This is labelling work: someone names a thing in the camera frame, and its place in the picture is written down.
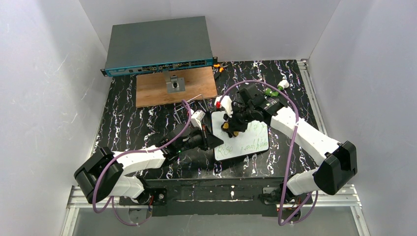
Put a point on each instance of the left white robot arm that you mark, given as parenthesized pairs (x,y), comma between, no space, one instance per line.
(107,173)

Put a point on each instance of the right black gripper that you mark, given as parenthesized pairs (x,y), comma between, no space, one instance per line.
(237,118)

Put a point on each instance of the orange handled pliers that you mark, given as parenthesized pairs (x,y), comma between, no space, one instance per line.
(221,67)

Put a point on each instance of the green white marker tool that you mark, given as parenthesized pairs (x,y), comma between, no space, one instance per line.
(284,84)

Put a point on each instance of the grey metal stand bracket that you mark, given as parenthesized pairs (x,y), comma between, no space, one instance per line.
(174,83)

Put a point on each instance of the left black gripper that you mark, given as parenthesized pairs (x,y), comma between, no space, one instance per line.
(204,138)

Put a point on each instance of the white whiteboard black frame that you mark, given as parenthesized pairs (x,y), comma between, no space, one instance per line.
(254,140)

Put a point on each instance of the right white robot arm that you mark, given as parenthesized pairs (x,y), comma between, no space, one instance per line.
(337,162)

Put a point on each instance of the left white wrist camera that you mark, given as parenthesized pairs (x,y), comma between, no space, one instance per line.
(197,118)

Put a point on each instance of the brown wooden board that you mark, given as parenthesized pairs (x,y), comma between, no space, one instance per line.
(152,88)

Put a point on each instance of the grey network switch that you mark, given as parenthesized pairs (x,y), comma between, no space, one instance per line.
(157,46)

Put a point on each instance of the yellow black whiteboard eraser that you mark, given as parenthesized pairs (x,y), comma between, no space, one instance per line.
(225,127)

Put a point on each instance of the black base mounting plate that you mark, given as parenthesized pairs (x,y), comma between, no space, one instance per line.
(208,196)

